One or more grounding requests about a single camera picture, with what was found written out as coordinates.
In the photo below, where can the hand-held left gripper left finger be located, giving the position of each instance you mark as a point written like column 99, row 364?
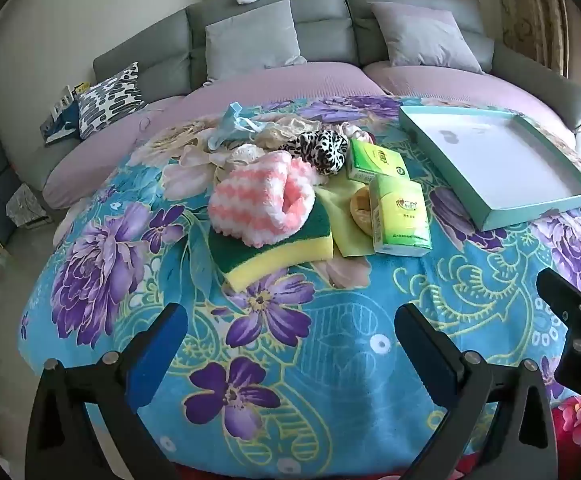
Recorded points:
column 156, row 352

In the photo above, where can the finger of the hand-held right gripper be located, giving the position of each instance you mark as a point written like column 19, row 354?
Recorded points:
column 570, row 295

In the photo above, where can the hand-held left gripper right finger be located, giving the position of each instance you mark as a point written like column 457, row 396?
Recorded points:
column 429, row 352

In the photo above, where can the green tissue pack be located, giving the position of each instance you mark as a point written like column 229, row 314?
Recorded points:
column 375, row 160
column 400, row 215

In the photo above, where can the yellow green sponge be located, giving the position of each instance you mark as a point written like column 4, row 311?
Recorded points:
column 270, row 260

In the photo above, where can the orange yellow small cloth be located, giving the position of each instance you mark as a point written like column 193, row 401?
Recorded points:
column 360, row 210

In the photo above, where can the teal tray box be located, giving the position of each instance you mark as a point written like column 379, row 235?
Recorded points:
column 485, row 160

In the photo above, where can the yellow-green cloth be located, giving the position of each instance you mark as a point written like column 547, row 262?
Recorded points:
column 340, row 200

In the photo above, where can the pink white striped towel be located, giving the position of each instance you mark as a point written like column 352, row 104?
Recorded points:
column 250, row 195

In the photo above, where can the leopard print scrunchie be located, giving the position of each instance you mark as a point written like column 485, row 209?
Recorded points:
column 325, row 150

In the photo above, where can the blue face mask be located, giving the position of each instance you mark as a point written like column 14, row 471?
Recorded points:
column 230, row 122

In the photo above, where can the beige mesh scrunchie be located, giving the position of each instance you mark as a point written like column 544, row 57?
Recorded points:
column 280, row 132

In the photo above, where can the red floral cloth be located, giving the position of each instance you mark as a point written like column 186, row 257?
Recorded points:
column 575, row 422

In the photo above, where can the blue floral blanket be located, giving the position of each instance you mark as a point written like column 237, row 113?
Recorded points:
column 370, row 310

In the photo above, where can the white patterned box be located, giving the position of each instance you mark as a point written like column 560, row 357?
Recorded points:
column 28, row 205

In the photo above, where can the pink sofa seat cover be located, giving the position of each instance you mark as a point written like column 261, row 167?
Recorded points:
column 280, row 80
column 100, row 160
column 445, row 82

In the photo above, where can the stack of books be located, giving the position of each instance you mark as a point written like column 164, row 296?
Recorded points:
column 63, row 120

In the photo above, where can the black white patterned cushion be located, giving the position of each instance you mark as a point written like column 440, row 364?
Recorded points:
column 105, row 100

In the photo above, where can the beige patterned curtain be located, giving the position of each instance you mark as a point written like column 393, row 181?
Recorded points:
column 530, row 10

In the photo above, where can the grey cushion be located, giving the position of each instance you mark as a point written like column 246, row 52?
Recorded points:
column 425, row 45
column 250, row 45

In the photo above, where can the lilac cushion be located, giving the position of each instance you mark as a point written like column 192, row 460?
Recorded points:
column 405, row 10

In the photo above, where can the grey sofa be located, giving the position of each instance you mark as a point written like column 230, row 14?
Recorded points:
column 320, row 25

